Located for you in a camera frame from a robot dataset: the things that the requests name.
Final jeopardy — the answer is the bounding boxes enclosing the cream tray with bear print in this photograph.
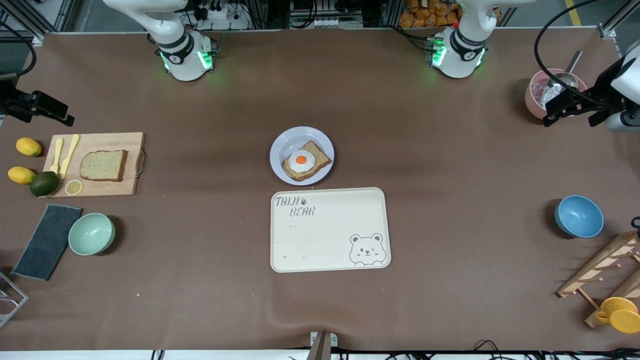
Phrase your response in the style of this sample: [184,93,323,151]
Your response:
[270,187,392,274]

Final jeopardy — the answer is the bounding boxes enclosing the round pale lavender plate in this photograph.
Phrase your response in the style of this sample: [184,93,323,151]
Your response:
[269,126,335,187]

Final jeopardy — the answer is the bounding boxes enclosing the metal wire rack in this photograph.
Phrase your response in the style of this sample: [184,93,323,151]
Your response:
[0,270,29,330]

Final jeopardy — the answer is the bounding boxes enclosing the yellow plastic knife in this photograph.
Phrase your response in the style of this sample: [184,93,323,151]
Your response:
[59,134,81,180]

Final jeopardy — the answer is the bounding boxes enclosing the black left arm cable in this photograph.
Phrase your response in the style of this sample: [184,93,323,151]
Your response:
[533,0,608,108]

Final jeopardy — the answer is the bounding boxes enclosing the plain brown bread slice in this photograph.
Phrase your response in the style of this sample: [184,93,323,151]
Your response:
[79,149,128,183]

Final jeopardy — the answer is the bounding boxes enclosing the large white power strip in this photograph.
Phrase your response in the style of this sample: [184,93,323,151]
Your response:
[192,0,251,31]

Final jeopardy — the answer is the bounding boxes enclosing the dark grey cloth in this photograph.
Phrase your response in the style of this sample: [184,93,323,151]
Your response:
[11,203,83,282]

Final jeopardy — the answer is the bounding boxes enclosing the wooden cutting board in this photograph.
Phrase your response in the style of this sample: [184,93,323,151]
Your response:
[42,132,147,199]

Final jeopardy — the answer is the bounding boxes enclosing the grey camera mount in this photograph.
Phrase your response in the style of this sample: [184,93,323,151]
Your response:
[306,331,339,360]

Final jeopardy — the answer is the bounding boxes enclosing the yellow lemon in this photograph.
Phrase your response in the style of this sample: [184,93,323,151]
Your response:
[15,137,43,158]
[7,166,37,186]

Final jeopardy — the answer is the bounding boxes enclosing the fried egg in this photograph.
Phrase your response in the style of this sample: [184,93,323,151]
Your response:
[288,148,317,174]

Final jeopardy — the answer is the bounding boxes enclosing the mint green bowl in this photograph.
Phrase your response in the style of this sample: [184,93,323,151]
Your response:
[68,212,116,257]

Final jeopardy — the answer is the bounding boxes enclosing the pink bowl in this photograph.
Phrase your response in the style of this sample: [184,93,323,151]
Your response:
[524,68,590,121]

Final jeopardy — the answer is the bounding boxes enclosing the orange bread rolls pile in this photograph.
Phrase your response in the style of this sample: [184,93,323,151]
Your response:
[398,0,463,29]

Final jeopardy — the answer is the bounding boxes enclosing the blue bowl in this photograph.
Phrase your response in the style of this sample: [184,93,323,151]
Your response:
[554,195,605,239]

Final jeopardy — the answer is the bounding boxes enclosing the dark green avocado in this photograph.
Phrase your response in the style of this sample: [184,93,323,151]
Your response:
[29,171,61,198]

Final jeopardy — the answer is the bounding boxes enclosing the wooden cup rack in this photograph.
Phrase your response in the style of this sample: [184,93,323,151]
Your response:
[556,230,640,329]

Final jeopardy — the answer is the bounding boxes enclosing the aluminium frame profile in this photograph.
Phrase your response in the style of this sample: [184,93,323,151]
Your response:
[0,0,76,47]
[598,0,640,40]

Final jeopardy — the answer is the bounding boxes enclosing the yellow plastic fork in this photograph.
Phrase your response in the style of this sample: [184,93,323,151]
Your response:
[49,137,65,175]

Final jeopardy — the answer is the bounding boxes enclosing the metal scoop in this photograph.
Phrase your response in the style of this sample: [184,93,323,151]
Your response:
[541,50,584,104]

